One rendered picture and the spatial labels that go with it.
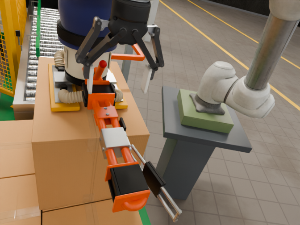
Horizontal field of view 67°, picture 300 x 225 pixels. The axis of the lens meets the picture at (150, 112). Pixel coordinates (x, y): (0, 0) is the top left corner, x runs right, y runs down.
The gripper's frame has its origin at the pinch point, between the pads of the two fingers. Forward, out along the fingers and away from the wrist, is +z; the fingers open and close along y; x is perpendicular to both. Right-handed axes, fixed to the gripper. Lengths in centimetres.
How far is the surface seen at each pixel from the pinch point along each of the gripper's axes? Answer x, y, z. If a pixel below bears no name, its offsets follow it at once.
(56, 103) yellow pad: -27.0, 13.2, 24.1
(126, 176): 17.9, 0.9, 11.1
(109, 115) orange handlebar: -3.8, -0.1, 11.9
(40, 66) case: -60, 19, 27
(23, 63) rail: -131, 33, 61
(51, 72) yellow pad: -50, 15, 24
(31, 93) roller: -98, 27, 67
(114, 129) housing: 2.4, -0.1, 11.8
